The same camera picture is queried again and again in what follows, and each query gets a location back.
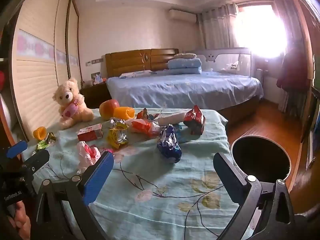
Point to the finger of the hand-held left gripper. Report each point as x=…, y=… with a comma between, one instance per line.
x=16, y=149
x=37, y=159

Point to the wooden headboard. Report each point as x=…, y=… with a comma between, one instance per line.
x=130, y=62

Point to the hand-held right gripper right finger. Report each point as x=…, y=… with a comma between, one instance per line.
x=225, y=173

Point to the folded blue quilt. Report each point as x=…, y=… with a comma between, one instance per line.
x=185, y=66

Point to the wall switch panel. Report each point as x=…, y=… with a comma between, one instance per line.
x=95, y=62

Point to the tall wooden cabinet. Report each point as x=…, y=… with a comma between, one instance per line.
x=303, y=42

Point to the green snack wrapper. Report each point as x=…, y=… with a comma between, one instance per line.
x=46, y=141

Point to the dark red hanging coat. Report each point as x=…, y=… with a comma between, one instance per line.
x=291, y=72

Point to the light blue wrapper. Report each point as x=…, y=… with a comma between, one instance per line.
x=185, y=136

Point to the small patterned pillow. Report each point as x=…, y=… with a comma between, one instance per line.
x=184, y=56

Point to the dark wooden nightstand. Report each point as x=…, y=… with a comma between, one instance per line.
x=93, y=96

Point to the large red snack packet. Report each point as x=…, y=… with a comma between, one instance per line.
x=195, y=120

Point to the white blue flat pillow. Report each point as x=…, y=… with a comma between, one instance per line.
x=136, y=74

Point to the red white carton box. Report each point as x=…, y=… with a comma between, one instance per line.
x=90, y=133

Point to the red yellow apple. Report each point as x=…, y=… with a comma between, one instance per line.
x=108, y=108

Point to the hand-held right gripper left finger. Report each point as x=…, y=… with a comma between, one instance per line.
x=97, y=180

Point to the grey curtain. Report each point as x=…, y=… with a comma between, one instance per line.
x=292, y=105
x=217, y=27

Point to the pink white plastic bag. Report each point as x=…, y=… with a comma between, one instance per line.
x=86, y=155

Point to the orange clear plastic packet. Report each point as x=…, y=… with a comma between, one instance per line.
x=142, y=128

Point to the grey bed guard rail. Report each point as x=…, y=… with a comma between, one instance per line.
x=225, y=60

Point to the cream sliding door wardrobe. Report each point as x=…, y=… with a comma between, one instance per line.
x=35, y=80

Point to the yellow snack wrapper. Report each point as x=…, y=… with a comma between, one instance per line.
x=117, y=135

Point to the cream teddy bear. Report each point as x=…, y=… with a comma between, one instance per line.
x=72, y=105

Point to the bed with blue sheet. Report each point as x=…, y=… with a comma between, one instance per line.
x=180, y=90

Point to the round dark trash bin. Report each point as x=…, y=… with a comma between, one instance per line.
x=261, y=157

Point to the photo frame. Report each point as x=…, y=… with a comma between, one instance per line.
x=96, y=78

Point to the person's left hand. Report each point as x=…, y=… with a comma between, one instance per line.
x=21, y=217

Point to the blue foil snack wrapper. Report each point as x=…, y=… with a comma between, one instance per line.
x=170, y=143

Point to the small red cartoon packet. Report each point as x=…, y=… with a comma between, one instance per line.
x=144, y=114

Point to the teal floral blanket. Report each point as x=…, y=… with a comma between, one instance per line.
x=155, y=177

